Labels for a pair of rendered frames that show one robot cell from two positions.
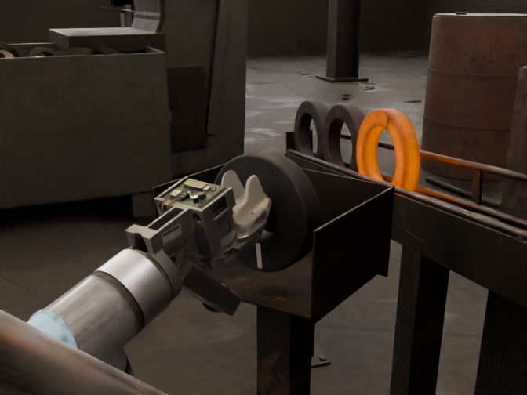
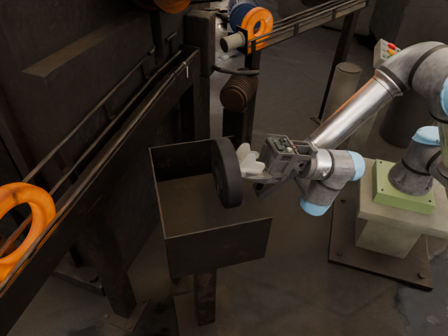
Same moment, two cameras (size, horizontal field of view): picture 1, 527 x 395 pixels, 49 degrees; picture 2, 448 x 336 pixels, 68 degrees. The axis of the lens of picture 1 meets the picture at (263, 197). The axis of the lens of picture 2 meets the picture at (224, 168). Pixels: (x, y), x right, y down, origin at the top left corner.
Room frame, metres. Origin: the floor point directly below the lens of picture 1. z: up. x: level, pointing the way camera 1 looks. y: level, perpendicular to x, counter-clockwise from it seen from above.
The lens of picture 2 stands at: (1.14, 0.31, 1.21)
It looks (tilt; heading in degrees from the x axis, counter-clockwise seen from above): 42 degrees down; 216
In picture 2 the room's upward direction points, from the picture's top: 2 degrees clockwise
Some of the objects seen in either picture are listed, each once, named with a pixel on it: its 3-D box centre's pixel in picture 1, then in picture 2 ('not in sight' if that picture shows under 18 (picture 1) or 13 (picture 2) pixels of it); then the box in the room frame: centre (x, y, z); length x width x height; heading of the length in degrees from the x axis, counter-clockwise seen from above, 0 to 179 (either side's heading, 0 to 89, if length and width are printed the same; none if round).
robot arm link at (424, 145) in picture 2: not in sight; (430, 148); (0.00, 0.35, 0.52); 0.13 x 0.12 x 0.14; 55
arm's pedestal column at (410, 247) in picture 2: not in sight; (387, 219); (-0.01, 0.34, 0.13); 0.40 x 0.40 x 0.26; 20
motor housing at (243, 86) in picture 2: not in sight; (237, 126); (0.02, -0.43, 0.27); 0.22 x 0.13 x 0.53; 18
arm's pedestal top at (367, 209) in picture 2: not in sight; (401, 194); (-0.01, 0.34, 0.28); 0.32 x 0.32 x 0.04; 20
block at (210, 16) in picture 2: not in sight; (200, 45); (0.16, -0.54, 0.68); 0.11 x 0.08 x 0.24; 108
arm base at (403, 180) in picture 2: not in sight; (414, 171); (-0.01, 0.34, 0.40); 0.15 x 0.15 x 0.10
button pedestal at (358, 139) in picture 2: not in sight; (370, 108); (-0.49, 0.04, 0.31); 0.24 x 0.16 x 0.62; 18
